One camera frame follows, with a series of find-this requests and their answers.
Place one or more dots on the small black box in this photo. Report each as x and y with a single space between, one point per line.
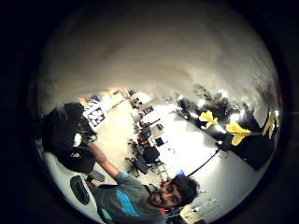
96 176

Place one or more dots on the yellow artificial flower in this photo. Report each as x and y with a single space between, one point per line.
208 118
236 132
270 124

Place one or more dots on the cluttered desk with equipment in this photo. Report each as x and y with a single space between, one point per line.
145 118

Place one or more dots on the white marker cube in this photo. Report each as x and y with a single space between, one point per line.
96 115

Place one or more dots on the the person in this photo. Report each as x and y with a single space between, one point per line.
130 199

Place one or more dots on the black oval pad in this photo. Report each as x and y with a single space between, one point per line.
79 189

